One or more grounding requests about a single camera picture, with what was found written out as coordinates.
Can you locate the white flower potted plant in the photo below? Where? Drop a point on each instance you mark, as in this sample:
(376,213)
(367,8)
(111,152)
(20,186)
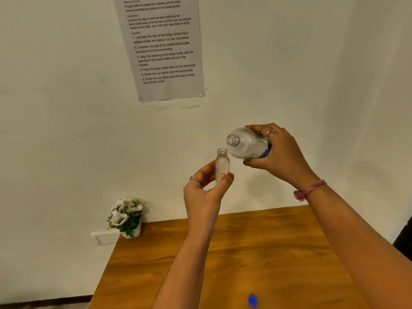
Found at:
(120,218)

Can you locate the large clear solution bottle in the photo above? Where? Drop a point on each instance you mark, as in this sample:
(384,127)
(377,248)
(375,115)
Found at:
(249,144)

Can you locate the small clear bottle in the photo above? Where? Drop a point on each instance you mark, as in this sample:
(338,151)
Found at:
(222,164)

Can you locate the white printed paper sheet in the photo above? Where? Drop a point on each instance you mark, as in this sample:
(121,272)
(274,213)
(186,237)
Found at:
(161,48)

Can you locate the person's right hand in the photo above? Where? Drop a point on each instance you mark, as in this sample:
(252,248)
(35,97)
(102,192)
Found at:
(286,160)

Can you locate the white wall socket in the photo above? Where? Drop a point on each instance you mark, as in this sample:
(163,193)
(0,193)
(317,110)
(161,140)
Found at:
(106,238)

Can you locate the person's left forearm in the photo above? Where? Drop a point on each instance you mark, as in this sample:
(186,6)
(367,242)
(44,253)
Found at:
(183,273)

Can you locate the person's right forearm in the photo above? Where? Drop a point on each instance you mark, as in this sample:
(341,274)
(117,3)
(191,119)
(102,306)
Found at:
(363,244)

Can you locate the dark blue bottle cap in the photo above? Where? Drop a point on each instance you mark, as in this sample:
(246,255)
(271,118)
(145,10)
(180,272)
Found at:
(252,300)

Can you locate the person's left hand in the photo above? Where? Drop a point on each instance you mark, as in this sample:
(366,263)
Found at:
(201,205)

